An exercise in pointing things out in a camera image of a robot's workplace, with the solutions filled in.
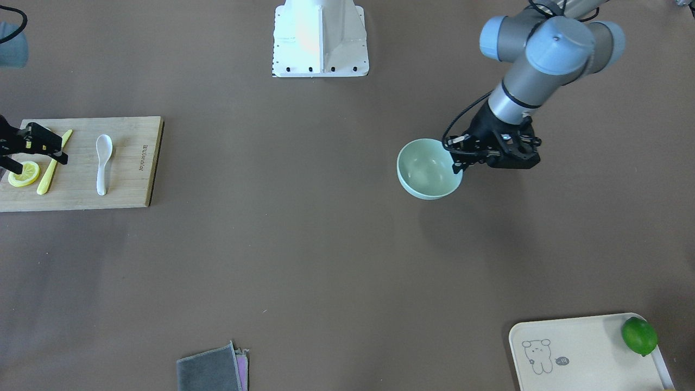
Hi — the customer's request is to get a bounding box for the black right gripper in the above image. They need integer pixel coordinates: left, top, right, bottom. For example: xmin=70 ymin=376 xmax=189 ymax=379
xmin=1 ymin=116 xmax=68 ymax=173

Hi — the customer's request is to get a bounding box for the lemon slice top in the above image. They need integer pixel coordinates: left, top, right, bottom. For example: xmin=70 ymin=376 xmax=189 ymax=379
xmin=8 ymin=161 xmax=41 ymax=188

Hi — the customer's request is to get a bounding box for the white ceramic spoon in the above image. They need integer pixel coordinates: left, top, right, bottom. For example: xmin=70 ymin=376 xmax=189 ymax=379
xmin=95 ymin=134 xmax=113 ymax=196

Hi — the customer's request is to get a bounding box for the beige bear tray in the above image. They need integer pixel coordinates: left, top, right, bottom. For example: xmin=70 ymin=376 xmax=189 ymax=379
xmin=508 ymin=312 xmax=675 ymax=390

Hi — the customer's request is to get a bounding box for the bamboo cutting board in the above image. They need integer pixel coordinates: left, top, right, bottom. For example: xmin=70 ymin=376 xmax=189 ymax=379
xmin=1 ymin=116 xmax=164 ymax=212

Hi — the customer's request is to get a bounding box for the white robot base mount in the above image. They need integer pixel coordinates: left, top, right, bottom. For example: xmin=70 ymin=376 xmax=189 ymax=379
xmin=271 ymin=1 xmax=370 ymax=78

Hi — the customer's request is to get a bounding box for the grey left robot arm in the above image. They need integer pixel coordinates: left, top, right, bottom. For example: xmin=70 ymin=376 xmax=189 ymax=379
xmin=441 ymin=1 xmax=626 ymax=175

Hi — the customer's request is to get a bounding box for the light green bowl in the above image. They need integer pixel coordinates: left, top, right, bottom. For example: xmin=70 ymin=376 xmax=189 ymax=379
xmin=396 ymin=138 xmax=464 ymax=200

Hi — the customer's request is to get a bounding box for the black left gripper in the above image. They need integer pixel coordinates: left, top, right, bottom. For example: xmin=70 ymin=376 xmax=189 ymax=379
xmin=448 ymin=102 xmax=541 ymax=175

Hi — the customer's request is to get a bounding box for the green lime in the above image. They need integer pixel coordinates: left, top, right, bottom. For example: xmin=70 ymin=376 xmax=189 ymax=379
xmin=621 ymin=317 xmax=659 ymax=357

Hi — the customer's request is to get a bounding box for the grey folded cloth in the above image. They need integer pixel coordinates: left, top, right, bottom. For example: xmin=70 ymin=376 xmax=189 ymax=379
xmin=176 ymin=341 xmax=250 ymax=390

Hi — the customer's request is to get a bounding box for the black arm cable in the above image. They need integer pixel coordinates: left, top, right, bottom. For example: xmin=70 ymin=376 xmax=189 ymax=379
xmin=442 ymin=91 xmax=492 ymax=153

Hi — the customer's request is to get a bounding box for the yellow plastic knife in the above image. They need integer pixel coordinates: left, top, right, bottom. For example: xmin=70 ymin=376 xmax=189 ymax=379
xmin=36 ymin=129 xmax=73 ymax=195

